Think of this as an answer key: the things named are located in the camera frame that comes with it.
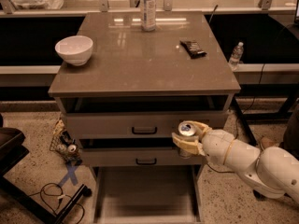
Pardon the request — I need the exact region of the blue tape cross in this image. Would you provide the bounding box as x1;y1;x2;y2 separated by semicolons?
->
58;161;80;187

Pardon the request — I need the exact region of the dark snack bar wrapper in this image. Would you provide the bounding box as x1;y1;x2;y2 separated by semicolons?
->
180;40;206;59

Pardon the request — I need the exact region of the grey drawer cabinet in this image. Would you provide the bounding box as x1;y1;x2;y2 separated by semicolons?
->
48;10;242;224

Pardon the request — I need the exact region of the black table leg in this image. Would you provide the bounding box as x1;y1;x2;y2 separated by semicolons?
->
232;98;257;146

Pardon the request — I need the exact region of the dark trouser leg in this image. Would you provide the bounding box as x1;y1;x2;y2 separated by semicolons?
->
283;105;299;160

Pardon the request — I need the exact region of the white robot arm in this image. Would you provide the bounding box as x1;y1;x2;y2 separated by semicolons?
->
172;120;299;203

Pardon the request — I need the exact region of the wire basket with cans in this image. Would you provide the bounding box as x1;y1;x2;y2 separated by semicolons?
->
50;119;81;164

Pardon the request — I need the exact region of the black stand left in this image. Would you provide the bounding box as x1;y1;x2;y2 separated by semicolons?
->
2;112;94;211

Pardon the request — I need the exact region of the clear plastic water bottle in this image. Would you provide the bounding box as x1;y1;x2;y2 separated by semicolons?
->
139;0;156;32

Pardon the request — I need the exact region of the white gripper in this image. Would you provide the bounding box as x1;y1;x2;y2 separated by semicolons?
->
172;120;235;164

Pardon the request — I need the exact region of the open bottom drawer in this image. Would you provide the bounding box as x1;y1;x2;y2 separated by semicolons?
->
92;166;201;224

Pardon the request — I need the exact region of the middle drawer with handle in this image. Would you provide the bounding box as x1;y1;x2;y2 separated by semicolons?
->
79;147;206;167

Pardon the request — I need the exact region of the small water bottle on ledge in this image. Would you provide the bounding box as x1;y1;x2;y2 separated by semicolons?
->
228;42;244;70

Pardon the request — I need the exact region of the tan shoe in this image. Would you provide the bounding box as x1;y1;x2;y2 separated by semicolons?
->
260;137;282;150

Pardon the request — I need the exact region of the drawer with handle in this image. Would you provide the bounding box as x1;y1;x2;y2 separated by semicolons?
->
62;111;228;139
79;147;206;167

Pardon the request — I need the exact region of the redbull can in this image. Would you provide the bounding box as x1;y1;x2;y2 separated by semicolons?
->
178;122;194;159

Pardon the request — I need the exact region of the white ceramic bowl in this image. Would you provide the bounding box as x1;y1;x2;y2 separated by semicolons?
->
55;35;93;66

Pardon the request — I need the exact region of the black cable on floor left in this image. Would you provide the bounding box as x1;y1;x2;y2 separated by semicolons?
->
28;182;86;224

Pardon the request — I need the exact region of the top drawer with handle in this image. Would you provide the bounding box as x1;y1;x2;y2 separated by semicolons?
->
62;111;228;139

